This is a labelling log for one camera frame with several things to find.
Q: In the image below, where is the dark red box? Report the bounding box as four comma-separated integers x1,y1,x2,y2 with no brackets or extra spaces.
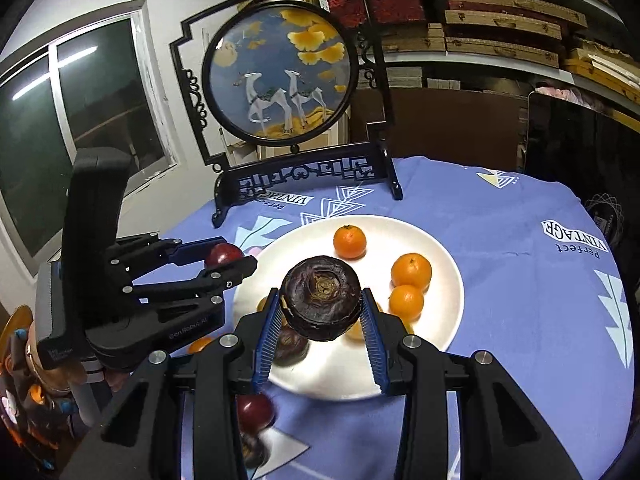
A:
327,0,446,28

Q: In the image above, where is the brown cardboard sheet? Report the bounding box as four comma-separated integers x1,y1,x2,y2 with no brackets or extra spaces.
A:
350,87,529,169

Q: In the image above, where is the white round plate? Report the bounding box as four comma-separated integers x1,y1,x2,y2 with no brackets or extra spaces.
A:
232,215,465,401

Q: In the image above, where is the pink cloth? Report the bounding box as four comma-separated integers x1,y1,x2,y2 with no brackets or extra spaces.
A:
536,85,603,111

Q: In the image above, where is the dark printed cloth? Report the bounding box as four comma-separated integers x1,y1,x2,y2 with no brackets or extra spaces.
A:
0,305,81,471

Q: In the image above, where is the shelf of wooden boxes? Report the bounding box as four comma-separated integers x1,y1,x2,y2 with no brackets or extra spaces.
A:
240,0,640,106

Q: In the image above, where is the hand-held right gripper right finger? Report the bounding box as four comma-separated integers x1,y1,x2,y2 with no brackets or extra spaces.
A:
360,287,583,480

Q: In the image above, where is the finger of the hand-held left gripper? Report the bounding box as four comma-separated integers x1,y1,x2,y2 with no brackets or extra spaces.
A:
122,255,259,312
107,232,231,273

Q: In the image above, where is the round deer screen on stand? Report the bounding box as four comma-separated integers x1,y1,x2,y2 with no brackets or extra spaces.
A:
170,0,403,231

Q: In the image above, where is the window with white frame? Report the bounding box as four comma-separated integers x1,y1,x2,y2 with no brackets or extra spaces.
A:
0,0,179,277

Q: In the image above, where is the person's left hand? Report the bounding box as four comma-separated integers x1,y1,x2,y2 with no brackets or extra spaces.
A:
27,327,117,397

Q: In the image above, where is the dark brown round fruit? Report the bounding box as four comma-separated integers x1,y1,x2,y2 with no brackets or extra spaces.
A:
279,256,362,342
272,327,310,367

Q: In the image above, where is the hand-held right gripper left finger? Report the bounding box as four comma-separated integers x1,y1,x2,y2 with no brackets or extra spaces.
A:
65,287,281,480

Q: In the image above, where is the black wire mesh item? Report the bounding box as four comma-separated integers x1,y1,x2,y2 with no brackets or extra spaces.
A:
584,191,624,252

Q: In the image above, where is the dark red plum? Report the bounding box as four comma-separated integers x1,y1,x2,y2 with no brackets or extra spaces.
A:
236,394,277,433
205,242,246,268

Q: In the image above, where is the white metal shelf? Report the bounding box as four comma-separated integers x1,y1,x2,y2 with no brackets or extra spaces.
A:
307,0,640,111

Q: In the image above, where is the black office chair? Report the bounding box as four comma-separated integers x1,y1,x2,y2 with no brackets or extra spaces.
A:
525,91,640,261

